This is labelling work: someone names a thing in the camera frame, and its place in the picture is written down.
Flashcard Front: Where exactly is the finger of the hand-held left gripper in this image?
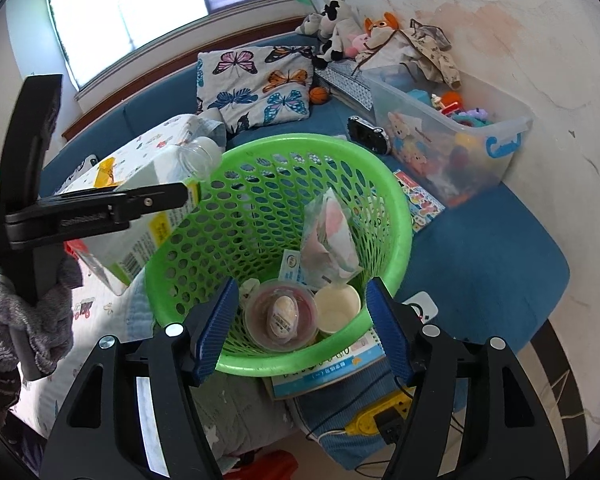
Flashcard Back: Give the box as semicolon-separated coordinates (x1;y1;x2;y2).
5;182;189;249

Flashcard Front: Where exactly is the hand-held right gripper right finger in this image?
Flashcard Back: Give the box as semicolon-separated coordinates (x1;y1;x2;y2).
365;276;566;480

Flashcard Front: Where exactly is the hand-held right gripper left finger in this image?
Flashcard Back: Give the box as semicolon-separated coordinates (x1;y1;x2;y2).
39;276;241;480

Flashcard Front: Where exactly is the red paper cup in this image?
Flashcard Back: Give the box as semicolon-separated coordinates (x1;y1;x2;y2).
243;281;317;352

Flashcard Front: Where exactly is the white and yellow carton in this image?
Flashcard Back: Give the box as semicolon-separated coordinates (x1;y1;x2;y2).
62;142;203;297

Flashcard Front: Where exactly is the blue and white carton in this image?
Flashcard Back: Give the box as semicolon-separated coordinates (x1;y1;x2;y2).
279;250;313;291

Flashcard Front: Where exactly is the white and pink plastic bag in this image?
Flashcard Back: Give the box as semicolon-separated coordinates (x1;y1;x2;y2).
300;187;363;286

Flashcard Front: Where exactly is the clear plastic bottle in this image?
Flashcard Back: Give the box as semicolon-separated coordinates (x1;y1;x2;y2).
177;137;226;181

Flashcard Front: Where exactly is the green plastic mesh basket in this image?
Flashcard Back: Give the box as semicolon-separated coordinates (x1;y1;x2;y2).
144;132;413;378

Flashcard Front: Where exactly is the person's left hand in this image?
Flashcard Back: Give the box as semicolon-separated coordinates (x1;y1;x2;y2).
0;255;84;376

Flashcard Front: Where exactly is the white rounded square device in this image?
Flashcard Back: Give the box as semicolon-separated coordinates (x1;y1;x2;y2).
402;291;440;326

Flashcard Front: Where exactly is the cream paper cup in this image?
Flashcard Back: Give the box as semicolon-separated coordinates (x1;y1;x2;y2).
312;283;363;338

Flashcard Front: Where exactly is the blue and white booklet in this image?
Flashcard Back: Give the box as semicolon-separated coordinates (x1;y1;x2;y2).
262;327;388;402

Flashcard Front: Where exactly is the grey star quilt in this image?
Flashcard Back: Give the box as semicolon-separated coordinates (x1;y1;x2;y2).
190;375;311;461

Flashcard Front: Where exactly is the black plug adapter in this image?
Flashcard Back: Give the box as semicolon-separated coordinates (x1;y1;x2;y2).
372;407;406;445

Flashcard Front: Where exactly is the yellow power strip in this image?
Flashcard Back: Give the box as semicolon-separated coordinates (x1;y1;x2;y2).
344;392;413;438

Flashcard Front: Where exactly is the white printed blanket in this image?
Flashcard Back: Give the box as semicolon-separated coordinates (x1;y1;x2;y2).
10;114;228;441

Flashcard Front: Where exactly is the blue knitted cloth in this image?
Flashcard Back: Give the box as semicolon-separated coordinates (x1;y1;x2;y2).
285;360;468;471

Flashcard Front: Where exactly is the colourful sticker sheet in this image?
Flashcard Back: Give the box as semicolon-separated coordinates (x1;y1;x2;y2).
392;169;446;233

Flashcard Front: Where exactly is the red plastic stool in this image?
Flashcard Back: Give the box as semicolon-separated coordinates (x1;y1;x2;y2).
230;450;298;480

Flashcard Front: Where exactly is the window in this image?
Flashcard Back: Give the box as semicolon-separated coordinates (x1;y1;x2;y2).
45;0;281;92

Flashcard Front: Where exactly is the clear plastic storage box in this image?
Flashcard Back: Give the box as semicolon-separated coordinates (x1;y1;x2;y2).
362;62;535;209

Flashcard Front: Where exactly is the butterfly print pillow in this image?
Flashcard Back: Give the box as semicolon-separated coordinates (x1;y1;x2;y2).
196;45;315;135

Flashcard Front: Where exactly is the black handheld console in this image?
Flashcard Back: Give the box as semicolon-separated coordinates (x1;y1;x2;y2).
347;116;393;156

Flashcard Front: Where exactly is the purple cloth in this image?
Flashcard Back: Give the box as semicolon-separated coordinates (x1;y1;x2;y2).
20;430;47;471

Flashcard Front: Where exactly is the pile of colourful toys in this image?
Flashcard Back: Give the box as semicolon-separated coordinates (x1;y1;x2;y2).
407;87;496;206

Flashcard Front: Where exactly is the grey patterned flat box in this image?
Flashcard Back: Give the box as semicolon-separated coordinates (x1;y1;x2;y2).
314;60;376;112

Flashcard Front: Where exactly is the grey plush toy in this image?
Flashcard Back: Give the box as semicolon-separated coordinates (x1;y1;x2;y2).
296;11;326;37

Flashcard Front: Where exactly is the white cloth bundle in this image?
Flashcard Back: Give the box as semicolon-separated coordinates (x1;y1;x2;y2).
362;30;423;74

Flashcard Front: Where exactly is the pink pig plush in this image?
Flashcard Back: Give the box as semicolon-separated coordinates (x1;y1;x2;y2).
347;32;373;58

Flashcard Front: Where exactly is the black and white cow plush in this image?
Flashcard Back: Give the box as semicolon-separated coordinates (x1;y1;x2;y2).
312;0;361;69

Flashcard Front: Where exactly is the orange fox plush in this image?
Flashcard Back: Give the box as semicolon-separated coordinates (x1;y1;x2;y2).
364;12;401;46

